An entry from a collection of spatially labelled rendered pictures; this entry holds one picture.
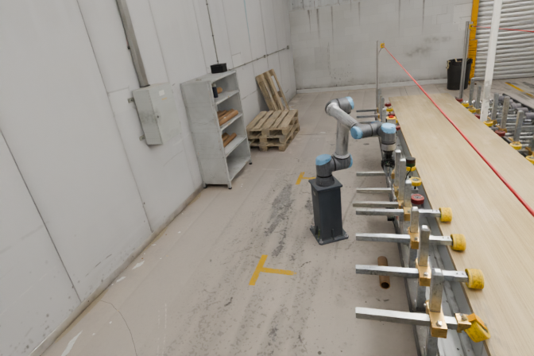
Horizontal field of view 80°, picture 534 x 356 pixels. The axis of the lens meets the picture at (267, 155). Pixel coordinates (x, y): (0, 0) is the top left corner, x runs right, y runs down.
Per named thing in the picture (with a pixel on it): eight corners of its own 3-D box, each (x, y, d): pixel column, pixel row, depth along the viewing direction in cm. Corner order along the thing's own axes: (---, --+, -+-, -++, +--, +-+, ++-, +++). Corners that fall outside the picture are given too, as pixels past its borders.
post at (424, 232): (416, 311, 154) (421, 229, 137) (415, 305, 157) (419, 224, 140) (424, 311, 153) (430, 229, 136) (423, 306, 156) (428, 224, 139)
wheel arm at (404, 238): (355, 241, 172) (355, 235, 171) (355, 237, 175) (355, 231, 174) (459, 245, 158) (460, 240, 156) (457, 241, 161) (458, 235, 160)
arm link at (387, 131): (390, 121, 212) (399, 125, 203) (390, 139, 217) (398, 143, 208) (377, 124, 211) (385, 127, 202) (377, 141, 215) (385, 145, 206)
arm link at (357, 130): (319, 99, 269) (356, 128, 210) (334, 96, 271) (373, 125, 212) (320, 112, 275) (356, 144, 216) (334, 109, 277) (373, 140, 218)
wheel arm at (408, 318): (355, 318, 128) (355, 312, 127) (355, 311, 131) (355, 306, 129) (457, 330, 118) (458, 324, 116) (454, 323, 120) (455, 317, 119)
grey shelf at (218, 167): (203, 188, 468) (179, 83, 411) (228, 163, 547) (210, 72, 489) (230, 189, 454) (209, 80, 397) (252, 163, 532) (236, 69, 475)
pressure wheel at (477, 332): (479, 348, 115) (465, 333, 114) (472, 328, 122) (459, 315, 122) (495, 342, 112) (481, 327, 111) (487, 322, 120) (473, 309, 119)
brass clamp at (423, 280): (418, 285, 140) (419, 276, 138) (413, 265, 152) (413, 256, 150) (433, 287, 138) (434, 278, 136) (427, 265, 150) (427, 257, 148)
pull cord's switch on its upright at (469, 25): (460, 108, 433) (468, 21, 392) (457, 105, 446) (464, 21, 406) (466, 107, 431) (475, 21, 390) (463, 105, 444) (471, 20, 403)
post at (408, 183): (403, 249, 200) (404, 181, 182) (402, 245, 203) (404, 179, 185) (408, 249, 199) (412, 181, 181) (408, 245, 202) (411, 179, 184)
